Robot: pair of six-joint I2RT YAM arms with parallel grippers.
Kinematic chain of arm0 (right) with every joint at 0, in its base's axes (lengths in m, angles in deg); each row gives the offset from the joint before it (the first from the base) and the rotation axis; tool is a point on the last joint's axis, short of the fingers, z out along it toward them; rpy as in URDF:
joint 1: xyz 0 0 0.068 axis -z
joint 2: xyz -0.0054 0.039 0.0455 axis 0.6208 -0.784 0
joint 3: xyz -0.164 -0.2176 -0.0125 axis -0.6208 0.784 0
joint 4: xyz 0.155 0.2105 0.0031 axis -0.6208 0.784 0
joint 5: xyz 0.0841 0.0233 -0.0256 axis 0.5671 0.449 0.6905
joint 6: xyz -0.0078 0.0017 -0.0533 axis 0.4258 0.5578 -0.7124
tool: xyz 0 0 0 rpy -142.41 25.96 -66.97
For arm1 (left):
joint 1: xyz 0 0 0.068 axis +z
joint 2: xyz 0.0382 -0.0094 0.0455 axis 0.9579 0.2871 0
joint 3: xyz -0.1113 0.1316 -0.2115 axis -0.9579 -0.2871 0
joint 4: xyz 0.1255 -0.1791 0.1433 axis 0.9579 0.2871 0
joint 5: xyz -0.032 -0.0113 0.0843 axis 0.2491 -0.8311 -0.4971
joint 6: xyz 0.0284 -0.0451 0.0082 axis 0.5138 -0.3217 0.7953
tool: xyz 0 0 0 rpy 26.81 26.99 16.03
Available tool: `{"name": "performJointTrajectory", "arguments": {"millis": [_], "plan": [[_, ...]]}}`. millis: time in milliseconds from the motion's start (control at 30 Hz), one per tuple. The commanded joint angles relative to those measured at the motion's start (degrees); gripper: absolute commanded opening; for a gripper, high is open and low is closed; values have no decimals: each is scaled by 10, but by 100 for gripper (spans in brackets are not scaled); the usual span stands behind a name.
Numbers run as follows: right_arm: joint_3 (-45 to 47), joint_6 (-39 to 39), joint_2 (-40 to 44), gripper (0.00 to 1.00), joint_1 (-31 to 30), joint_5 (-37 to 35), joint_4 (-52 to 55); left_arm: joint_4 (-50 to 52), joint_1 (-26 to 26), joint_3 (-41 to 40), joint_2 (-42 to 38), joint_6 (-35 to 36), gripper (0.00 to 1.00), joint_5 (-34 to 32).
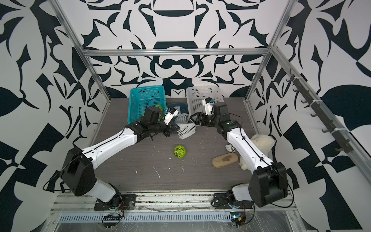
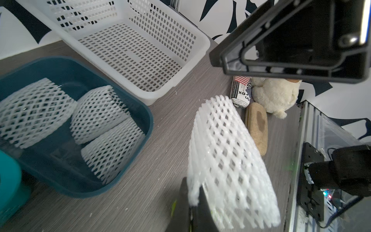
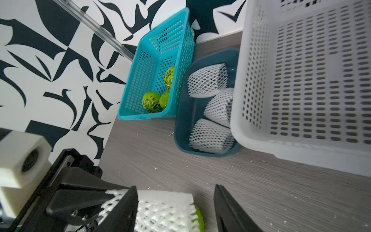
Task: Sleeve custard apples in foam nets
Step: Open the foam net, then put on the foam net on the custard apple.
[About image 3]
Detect dark teal small tray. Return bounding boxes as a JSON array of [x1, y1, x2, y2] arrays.
[[174, 48, 242, 158]]

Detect green custard apple right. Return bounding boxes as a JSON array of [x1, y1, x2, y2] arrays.
[[159, 90, 171, 109]]

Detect white foam net middle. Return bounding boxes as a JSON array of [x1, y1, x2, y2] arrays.
[[204, 88, 234, 128]]

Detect green custard apple upper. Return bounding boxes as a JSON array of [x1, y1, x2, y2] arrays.
[[164, 67, 175, 90]]

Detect white foam net back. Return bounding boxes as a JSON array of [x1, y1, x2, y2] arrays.
[[187, 63, 228, 98]]

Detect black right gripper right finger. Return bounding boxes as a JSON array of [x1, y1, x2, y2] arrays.
[[214, 185, 263, 232]]

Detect green custard apple front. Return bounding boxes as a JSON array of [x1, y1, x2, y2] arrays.
[[142, 91, 162, 113]]

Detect white perforated plastic basket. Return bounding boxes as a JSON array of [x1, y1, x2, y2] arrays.
[[231, 1, 371, 177]]

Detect white foam net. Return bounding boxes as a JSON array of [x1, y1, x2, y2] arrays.
[[187, 63, 228, 98], [204, 88, 234, 128], [188, 119, 235, 154]]

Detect teal perforated plastic basket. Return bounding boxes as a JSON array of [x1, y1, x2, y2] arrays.
[[117, 7, 195, 121]]

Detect green custard apple sleeved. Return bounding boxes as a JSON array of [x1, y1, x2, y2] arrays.
[[192, 205, 205, 232]]

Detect green custard apple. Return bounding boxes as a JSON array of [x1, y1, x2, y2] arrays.
[[159, 90, 171, 109], [142, 91, 162, 113], [164, 67, 175, 90]]

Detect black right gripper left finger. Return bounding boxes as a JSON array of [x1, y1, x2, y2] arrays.
[[93, 186, 139, 232]]

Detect white foam net sleeve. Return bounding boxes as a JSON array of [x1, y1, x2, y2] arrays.
[[97, 189, 201, 232]]

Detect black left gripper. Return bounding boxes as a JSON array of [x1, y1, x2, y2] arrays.
[[1, 149, 123, 232]]

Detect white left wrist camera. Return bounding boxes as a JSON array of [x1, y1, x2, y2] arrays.
[[1, 130, 52, 218]]

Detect white foam net front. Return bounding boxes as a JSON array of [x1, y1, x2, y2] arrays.
[[188, 119, 235, 154]]

